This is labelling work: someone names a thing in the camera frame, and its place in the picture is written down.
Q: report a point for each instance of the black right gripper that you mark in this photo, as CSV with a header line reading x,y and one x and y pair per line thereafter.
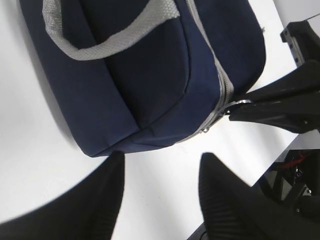
x,y
304,45

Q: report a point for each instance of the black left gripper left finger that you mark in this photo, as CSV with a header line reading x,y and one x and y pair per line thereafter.
x,y
88,211

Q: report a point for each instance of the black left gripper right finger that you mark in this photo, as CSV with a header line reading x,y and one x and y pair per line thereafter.
x,y
232,210

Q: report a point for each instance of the navy blue lunch bag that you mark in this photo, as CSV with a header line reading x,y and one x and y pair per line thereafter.
x,y
141,75

